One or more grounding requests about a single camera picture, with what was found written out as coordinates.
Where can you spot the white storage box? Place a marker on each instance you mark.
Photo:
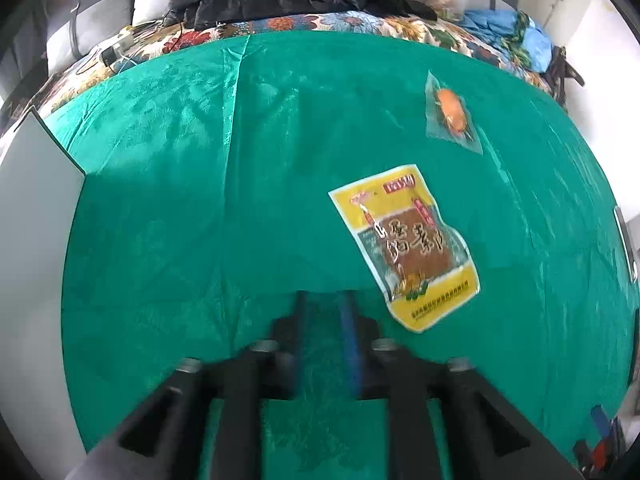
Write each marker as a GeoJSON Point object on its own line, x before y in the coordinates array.
{"type": "Point", "coordinates": [35, 170]}

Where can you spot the floral bedsheet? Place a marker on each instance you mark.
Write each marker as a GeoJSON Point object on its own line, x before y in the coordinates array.
{"type": "Point", "coordinates": [320, 22]}

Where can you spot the white power strip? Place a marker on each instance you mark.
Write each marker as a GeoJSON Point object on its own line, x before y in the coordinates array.
{"type": "Point", "coordinates": [117, 50]}

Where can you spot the blue clothing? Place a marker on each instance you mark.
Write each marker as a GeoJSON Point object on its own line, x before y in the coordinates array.
{"type": "Point", "coordinates": [510, 35]}

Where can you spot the green satin cloth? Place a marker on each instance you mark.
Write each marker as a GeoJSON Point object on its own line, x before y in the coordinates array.
{"type": "Point", "coordinates": [225, 185]}

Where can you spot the yellow tofu snack packet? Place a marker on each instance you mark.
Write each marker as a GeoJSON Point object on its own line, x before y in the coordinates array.
{"type": "Point", "coordinates": [405, 245]}

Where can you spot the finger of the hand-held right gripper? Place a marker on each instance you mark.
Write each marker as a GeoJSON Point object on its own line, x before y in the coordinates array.
{"type": "Point", "coordinates": [601, 421]}
{"type": "Point", "coordinates": [587, 455]}

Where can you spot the silver phone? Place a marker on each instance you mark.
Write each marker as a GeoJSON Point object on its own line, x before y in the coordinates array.
{"type": "Point", "coordinates": [626, 245]}

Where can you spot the brown handbag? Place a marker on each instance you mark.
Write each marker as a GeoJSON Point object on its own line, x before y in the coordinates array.
{"type": "Point", "coordinates": [562, 72]}

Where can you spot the clear packet orange snack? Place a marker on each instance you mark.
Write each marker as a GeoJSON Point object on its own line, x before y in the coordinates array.
{"type": "Point", "coordinates": [450, 110]}

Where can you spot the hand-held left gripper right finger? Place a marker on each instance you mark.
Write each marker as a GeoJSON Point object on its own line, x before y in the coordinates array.
{"type": "Point", "coordinates": [348, 345]}

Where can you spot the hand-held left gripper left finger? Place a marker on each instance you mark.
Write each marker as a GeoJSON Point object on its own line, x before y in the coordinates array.
{"type": "Point", "coordinates": [301, 340]}

